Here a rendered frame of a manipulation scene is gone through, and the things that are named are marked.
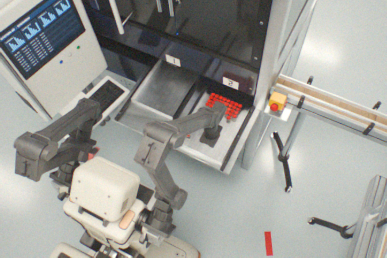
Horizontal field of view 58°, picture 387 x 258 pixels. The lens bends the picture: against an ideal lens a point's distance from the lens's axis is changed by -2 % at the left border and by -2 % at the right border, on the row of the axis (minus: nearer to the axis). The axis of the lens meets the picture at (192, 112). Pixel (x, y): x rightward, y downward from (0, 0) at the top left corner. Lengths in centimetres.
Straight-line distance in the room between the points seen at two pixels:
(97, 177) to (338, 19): 296
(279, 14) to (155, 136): 67
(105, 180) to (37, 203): 169
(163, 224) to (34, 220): 167
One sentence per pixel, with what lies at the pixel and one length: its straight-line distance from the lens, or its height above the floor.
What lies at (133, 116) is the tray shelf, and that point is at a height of 88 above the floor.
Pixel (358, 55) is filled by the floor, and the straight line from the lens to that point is 352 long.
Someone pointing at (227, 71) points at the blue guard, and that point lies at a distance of 178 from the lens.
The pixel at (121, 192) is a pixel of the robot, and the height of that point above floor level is 138.
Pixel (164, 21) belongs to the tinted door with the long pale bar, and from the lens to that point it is 175.
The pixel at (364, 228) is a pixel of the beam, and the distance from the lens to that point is 221.
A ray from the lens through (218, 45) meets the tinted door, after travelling 168.
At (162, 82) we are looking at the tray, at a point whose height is 88.
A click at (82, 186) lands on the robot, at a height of 136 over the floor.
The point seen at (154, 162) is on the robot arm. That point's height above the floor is 161.
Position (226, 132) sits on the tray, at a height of 88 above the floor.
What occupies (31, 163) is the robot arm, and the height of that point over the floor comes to 158.
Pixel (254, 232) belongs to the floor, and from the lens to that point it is 261.
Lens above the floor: 254
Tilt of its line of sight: 60 degrees down
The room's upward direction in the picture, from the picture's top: 5 degrees counter-clockwise
